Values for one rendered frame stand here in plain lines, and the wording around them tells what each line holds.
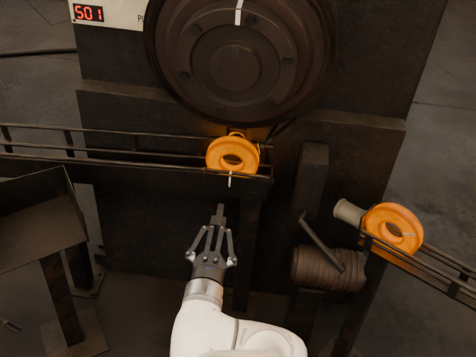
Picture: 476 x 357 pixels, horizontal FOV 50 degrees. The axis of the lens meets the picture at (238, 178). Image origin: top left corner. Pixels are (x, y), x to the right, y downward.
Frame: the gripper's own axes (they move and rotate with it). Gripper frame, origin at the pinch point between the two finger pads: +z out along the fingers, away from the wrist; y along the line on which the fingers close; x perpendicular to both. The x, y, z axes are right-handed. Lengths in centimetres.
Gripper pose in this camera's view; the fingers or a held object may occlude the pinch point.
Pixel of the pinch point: (219, 217)
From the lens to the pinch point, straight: 132.6
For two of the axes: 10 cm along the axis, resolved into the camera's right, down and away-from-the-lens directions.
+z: 1.3, -7.3, 6.7
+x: 0.5, -6.7, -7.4
